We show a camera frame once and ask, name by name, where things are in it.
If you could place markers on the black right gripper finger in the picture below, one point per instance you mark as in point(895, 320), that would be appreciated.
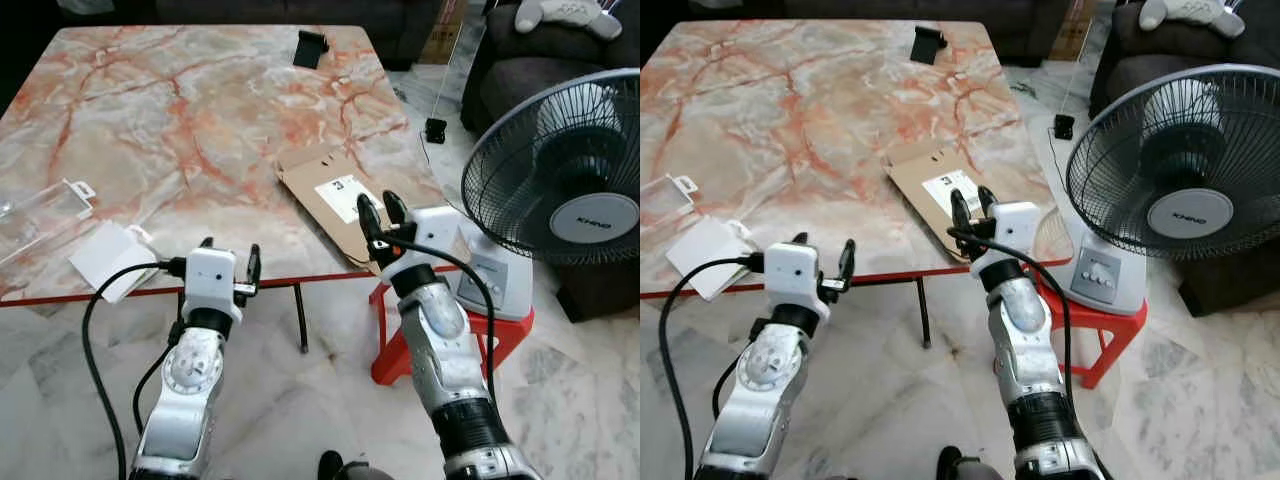
point(959, 210)
point(396, 208)
point(369, 218)
point(988, 203)

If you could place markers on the white packaging card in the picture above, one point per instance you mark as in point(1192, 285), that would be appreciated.
point(105, 255)
point(705, 250)

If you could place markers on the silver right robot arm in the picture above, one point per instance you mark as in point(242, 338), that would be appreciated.
point(1025, 330)
point(440, 340)

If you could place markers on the flat cardboard with white label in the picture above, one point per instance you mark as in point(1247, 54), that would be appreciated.
point(915, 175)
point(310, 185)

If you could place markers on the black metal table leg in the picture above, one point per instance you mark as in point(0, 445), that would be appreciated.
point(301, 318)
point(925, 314)

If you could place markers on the small black power adapter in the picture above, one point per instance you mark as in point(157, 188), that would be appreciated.
point(435, 130)
point(1063, 126)

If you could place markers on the red plastic stool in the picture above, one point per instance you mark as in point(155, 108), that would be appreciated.
point(1110, 345)
point(395, 360)

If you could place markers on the clear plastic packaging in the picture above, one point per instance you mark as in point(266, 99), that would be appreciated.
point(662, 210)
point(40, 220)

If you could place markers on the black phone stand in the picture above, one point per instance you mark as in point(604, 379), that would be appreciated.
point(930, 46)
point(311, 50)

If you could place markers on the brown cardboard box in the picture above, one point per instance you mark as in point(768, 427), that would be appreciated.
point(443, 40)
point(1072, 35)

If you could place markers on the dark long sofa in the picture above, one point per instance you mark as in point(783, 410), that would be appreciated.
point(400, 30)

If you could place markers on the dark brown armchair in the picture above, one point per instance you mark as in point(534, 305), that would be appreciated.
point(1125, 70)
point(520, 80)

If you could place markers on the black desk fan grey base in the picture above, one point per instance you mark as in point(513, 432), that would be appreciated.
point(1190, 210)
point(590, 215)

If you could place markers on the white game controller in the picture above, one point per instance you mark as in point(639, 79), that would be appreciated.
point(1190, 12)
point(565, 15)

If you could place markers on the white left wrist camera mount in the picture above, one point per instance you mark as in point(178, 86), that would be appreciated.
point(210, 275)
point(795, 275)

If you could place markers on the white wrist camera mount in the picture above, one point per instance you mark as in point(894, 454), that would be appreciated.
point(1015, 225)
point(795, 275)
point(435, 230)
point(210, 275)

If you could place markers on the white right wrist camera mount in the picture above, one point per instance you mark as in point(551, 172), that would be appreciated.
point(435, 230)
point(1015, 225)

